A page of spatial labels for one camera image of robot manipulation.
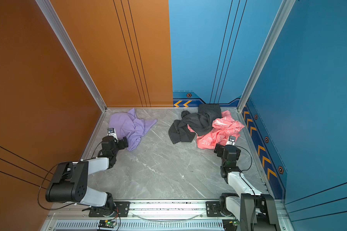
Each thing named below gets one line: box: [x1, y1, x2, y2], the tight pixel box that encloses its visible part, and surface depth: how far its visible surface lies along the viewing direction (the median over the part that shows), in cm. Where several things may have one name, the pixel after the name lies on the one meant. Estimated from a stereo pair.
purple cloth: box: [107, 108, 158, 152], surface depth 105 cm
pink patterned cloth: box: [187, 109, 245, 150], surface depth 96 cm
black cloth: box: [168, 103, 222, 145], surface depth 103 cm
